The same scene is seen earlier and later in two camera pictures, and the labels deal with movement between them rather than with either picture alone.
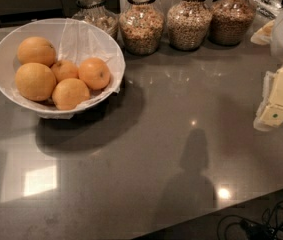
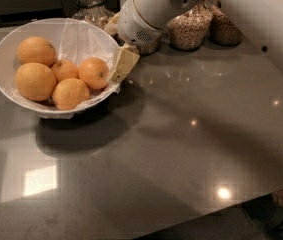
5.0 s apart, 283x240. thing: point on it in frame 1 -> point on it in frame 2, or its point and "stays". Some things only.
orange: [94, 73] stays
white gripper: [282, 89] -> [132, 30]
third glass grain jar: [189, 18] stays
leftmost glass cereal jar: [91, 8] stays
